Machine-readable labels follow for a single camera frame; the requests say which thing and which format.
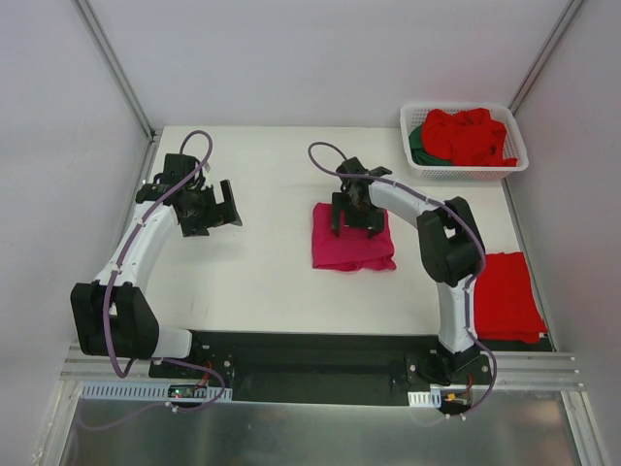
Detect pink t shirt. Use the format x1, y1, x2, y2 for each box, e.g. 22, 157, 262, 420
311, 203, 397, 273

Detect white plastic laundry basket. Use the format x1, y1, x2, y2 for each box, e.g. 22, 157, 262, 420
399, 102, 529, 182

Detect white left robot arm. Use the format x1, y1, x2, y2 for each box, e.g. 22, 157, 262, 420
70, 153, 242, 378

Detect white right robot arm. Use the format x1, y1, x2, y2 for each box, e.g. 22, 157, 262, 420
331, 157, 485, 386

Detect green t shirt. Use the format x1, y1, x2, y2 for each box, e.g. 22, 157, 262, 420
409, 125, 452, 166

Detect red crumpled t shirt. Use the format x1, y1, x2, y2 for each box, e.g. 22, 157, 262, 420
422, 108, 518, 167

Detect folded red t shirt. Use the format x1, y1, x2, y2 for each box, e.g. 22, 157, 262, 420
474, 251, 547, 344

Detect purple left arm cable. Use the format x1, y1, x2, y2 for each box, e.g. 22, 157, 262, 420
76, 130, 229, 430

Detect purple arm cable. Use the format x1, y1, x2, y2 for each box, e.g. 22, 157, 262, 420
308, 142, 498, 416
76, 130, 229, 430

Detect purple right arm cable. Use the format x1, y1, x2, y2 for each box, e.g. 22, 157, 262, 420
308, 142, 498, 416

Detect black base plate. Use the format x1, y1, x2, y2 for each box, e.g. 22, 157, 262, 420
147, 331, 491, 406

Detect aluminium frame rail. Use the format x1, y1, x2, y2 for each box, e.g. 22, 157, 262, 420
60, 333, 586, 408

